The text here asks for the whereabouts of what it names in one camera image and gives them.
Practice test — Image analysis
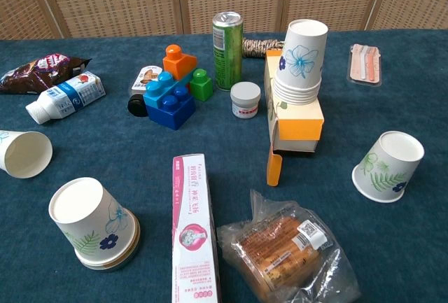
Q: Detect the brown snack bag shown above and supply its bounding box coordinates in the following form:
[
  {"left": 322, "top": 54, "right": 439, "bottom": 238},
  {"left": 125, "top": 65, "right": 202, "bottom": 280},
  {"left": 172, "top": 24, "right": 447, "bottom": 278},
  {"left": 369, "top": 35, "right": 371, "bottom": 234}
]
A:
[{"left": 0, "top": 53, "right": 92, "bottom": 94}]

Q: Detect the bread in clear bag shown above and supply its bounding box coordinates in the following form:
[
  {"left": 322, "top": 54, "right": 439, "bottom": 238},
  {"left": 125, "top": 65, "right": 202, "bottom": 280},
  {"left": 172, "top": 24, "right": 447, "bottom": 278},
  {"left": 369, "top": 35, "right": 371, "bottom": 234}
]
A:
[{"left": 216, "top": 189, "right": 362, "bottom": 303}]

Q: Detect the nut-label bottle black cap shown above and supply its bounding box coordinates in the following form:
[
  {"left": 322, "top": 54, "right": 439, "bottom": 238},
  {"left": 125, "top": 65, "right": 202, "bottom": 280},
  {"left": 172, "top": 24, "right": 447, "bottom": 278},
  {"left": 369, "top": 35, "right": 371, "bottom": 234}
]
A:
[{"left": 127, "top": 65, "right": 164, "bottom": 118}]

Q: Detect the dark blue toy block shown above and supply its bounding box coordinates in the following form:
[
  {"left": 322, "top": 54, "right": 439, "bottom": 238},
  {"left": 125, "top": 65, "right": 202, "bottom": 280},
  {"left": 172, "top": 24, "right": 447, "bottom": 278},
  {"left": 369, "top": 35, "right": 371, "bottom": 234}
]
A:
[{"left": 145, "top": 84, "right": 197, "bottom": 131}]

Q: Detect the white and orange carton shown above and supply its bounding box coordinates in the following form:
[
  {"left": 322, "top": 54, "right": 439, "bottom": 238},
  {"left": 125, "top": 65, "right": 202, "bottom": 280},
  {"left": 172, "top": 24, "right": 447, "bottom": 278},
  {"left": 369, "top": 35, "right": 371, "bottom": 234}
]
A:
[{"left": 263, "top": 49, "right": 325, "bottom": 188}]

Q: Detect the orange toy building block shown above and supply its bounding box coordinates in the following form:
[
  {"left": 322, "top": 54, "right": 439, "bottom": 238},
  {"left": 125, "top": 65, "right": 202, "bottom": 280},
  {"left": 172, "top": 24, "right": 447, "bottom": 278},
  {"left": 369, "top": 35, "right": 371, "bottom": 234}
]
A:
[{"left": 162, "top": 44, "right": 198, "bottom": 80}]

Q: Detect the green toy building block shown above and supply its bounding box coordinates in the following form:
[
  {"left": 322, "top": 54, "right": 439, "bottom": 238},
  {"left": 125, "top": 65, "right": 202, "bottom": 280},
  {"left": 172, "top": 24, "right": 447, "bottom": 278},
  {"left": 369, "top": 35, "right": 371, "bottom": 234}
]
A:
[{"left": 189, "top": 68, "right": 214, "bottom": 102}]

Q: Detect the green drink can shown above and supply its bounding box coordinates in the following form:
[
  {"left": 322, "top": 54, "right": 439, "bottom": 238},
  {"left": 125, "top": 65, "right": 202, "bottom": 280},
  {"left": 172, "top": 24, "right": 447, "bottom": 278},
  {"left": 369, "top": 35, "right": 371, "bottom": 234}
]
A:
[{"left": 212, "top": 11, "right": 244, "bottom": 92}]

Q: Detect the floral paper cup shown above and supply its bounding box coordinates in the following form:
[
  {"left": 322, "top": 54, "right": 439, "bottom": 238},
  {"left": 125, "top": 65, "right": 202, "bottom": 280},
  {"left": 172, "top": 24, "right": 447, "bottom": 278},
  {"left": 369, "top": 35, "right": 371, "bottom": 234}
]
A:
[
  {"left": 48, "top": 176, "right": 137, "bottom": 266},
  {"left": 351, "top": 130, "right": 425, "bottom": 203},
  {"left": 0, "top": 129, "right": 53, "bottom": 179}
]

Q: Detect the stack of floral paper cups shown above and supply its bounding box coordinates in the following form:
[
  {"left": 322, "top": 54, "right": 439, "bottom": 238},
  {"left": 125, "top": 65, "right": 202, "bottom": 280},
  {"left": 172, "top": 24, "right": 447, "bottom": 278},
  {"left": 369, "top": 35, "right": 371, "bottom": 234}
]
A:
[{"left": 273, "top": 19, "right": 329, "bottom": 106}]

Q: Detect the pink razor blister pack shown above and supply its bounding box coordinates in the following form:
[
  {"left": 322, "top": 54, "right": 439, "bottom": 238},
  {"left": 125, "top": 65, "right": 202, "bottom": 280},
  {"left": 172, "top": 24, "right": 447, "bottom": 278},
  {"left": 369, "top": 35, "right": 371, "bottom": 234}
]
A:
[{"left": 346, "top": 43, "right": 383, "bottom": 87}]

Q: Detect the white blue milk bottle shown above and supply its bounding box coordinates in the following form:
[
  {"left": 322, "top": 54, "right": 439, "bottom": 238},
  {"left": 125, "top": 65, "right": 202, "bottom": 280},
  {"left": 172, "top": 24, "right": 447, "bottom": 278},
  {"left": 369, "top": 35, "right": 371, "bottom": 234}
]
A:
[{"left": 25, "top": 71, "right": 106, "bottom": 125}]

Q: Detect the white jar grey lid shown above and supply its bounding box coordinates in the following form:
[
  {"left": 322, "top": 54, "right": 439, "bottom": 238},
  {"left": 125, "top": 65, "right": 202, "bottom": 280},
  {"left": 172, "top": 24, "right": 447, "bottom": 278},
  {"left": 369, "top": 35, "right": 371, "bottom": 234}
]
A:
[{"left": 230, "top": 81, "right": 262, "bottom": 119}]

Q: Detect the pink white toothpaste box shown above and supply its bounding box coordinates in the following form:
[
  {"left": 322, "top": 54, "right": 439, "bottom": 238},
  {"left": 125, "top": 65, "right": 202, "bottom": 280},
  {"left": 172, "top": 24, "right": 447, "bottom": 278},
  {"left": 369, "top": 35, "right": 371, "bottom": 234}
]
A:
[{"left": 171, "top": 153, "right": 222, "bottom": 303}]

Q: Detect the round gold tin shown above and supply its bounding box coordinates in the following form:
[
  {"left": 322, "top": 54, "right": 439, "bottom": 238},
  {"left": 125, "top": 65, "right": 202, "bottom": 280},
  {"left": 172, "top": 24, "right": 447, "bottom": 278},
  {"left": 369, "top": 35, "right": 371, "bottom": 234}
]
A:
[{"left": 78, "top": 217, "right": 141, "bottom": 271}]

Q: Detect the coiled speckled rope bundle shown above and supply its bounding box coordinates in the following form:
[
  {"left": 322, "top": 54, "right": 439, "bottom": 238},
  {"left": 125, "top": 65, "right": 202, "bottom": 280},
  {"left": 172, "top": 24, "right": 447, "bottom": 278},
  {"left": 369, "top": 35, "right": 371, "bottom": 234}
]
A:
[{"left": 241, "top": 38, "right": 285, "bottom": 59}]

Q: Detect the light blue toy block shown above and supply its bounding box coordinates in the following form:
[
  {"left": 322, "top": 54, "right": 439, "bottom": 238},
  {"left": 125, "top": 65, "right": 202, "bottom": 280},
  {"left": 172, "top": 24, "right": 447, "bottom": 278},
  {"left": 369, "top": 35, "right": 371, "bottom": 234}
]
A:
[{"left": 143, "top": 71, "right": 193, "bottom": 110}]

